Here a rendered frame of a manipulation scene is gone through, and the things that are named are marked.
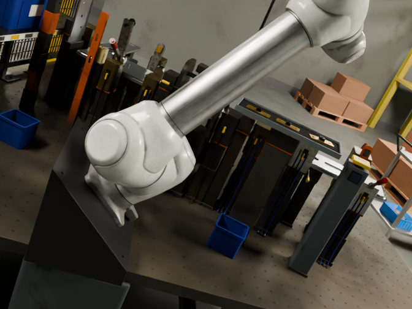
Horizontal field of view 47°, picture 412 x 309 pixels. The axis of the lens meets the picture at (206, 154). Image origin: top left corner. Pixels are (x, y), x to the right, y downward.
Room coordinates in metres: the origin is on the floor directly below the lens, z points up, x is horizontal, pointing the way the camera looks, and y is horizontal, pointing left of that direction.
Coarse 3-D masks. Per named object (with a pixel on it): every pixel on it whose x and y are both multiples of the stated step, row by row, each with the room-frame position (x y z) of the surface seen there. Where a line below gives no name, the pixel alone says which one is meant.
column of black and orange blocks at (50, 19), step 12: (48, 0) 1.76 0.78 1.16; (60, 0) 1.78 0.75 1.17; (48, 12) 1.76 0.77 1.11; (48, 24) 1.75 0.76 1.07; (48, 36) 1.77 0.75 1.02; (36, 48) 1.76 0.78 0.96; (48, 48) 1.79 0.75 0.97; (36, 60) 1.76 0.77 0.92; (36, 72) 1.75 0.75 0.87; (36, 84) 1.78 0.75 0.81; (24, 96) 1.76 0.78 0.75; (36, 96) 1.80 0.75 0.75; (24, 108) 1.75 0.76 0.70
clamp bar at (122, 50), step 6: (126, 18) 1.75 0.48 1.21; (132, 18) 1.78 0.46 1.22; (126, 24) 1.73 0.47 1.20; (132, 24) 1.74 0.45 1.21; (126, 30) 1.74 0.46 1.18; (120, 36) 1.75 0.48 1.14; (126, 36) 1.75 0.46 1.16; (120, 42) 1.75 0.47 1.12; (126, 42) 1.75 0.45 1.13; (120, 48) 1.76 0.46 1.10; (126, 48) 1.77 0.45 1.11; (120, 60) 1.76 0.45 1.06
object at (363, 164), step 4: (352, 156) 1.51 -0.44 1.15; (356, 156) 1.51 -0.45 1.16; (352, 160) 1.48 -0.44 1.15; (356, 160) 1.47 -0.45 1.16; (360, 160) 1.49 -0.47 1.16; (364, 160) 1.51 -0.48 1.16; (356, 164) 1.48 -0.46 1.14; (360, 164) 1.46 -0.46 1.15; (364, 164) 1.46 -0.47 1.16; (368, 164) 1.48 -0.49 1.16; (364, 168) 1.46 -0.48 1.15; (368, 168) 1.46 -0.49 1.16
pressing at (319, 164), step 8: (88, 48) 1.92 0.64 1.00; (136, 64) 2.01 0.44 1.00; (128, 72) 1.84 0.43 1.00; (136, 72) 1.89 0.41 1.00; (144, 72) 1.94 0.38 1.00; (136, 80) 1.80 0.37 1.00; (248, 136) 1.76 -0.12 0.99; (320, 160) 1.83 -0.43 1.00; (328, 160) 1.88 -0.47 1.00; (320, 168) 1.74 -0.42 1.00; (328, 168) 1.78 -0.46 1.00; (336, 176) 1.73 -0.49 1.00; (384, 192) 1.81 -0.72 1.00; (384, 200) 1.72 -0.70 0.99
